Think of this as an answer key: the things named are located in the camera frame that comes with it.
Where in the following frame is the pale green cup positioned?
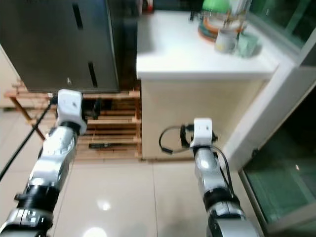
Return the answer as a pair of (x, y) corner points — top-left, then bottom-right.
(237, 32), (260, 58)

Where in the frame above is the white mug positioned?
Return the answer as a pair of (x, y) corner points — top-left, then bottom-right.
(215, 29), (238, 54)

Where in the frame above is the green lid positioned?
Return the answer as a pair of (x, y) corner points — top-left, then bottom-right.
(202, 0), (231, 13)

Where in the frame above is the white framed glass door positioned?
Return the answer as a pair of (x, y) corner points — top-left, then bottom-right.
(221, 44), (316, 236)

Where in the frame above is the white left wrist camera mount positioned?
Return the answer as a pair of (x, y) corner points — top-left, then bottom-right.
(56, 89), (84, 131)

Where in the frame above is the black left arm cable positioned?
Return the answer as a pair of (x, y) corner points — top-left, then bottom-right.
(0, 94), (59, 181)

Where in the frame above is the clear glass jar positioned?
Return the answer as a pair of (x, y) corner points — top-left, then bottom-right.
(225, 0), (252, 31)

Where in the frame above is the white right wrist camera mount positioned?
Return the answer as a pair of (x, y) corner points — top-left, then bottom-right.
(192, 118), (214, 148)

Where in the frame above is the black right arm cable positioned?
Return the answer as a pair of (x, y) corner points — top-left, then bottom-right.
(158, 125), (195, 154)

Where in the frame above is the wooden slatted rack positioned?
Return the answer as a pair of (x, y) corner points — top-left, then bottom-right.
(3, 81), (142, 160)

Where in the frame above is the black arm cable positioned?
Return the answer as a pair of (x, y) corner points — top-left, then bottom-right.
(158, 125), (195, 154)
(0, 94), (59, 181)

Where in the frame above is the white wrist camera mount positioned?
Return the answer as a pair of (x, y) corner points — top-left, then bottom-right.
(56, 89), (84, 131)
(192, 118), (214, 148)

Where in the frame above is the stainless steel fridge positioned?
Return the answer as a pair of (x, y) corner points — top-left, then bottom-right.
(0, 0), (120, 94)

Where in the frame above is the dark window pane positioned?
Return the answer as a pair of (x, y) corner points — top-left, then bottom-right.
(248, 0), (316, 50)

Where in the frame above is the white counter cabinet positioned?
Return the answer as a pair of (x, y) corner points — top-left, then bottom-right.
(135, 10), (280, 160)

